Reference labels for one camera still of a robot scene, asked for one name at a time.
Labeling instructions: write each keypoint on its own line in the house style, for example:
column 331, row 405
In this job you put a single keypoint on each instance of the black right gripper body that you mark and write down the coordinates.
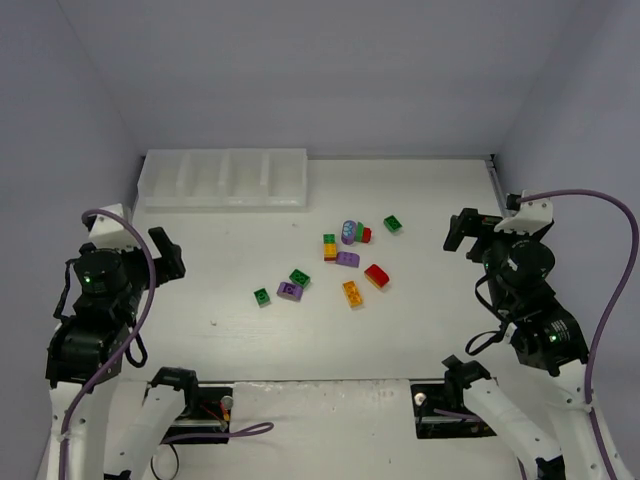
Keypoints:
column 470, row 234

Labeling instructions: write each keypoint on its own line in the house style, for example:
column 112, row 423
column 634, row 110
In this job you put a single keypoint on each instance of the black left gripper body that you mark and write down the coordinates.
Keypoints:
column 163, row 259

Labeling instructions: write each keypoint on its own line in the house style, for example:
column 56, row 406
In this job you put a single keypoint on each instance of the green lego brick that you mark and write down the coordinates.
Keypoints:
column 262, row 297
column 392, row 224
column 300, row 278

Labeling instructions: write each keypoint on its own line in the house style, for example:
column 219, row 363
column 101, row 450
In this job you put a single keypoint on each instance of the purple lego brick front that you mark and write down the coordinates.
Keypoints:
column 290, row 291

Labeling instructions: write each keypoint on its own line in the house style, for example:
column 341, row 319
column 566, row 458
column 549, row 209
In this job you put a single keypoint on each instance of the purple lego brick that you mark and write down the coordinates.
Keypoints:
column 290, row 291
column 348, row 259

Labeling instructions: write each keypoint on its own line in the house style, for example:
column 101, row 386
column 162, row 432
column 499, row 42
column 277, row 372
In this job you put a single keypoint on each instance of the orange lego brick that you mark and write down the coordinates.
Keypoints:
column 352, row 294

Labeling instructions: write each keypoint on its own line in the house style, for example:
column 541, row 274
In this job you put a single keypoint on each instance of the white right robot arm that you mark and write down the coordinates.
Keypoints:
column 548, row 343

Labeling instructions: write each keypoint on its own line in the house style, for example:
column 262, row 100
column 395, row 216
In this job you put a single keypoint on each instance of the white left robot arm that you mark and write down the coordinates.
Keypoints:
column 85, row 356

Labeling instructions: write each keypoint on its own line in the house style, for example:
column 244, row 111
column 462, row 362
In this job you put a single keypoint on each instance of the red yellow lego brick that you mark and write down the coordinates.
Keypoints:
column 377, row 276

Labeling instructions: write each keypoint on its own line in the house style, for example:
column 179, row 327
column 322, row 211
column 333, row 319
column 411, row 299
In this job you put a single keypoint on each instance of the clear plastic compartment tray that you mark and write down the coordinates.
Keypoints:
column 223, row 179

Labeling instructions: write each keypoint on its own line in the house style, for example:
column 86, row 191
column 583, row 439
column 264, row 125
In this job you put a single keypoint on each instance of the purple lego brick center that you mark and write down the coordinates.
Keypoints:
column 348, row 259

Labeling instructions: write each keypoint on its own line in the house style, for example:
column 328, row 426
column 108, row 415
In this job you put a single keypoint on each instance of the purple flower lego piece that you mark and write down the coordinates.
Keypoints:
column 348, row 232

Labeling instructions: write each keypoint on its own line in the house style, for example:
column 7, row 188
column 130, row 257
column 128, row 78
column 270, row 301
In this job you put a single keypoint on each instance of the green yellow red lego stack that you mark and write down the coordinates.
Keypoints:
column 330, row 250

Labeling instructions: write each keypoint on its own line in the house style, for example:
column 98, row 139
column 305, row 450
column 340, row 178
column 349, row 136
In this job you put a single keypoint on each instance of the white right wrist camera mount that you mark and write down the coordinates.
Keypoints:
column 531, row 213

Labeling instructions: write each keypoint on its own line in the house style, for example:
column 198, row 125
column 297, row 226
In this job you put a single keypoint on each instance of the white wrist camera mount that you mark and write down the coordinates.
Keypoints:
column 531, row 213
column 105, row 232

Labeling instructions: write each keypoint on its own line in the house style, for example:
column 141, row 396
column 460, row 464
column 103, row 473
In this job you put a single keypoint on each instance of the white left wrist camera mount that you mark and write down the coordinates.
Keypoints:
column 105, row 232

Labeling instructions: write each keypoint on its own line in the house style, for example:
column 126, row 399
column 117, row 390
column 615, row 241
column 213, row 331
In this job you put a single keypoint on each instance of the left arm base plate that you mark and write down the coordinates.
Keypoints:
column 210, row 410

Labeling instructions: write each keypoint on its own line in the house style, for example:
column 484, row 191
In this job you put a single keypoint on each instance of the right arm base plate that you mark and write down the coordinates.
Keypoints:
column 436, row 418

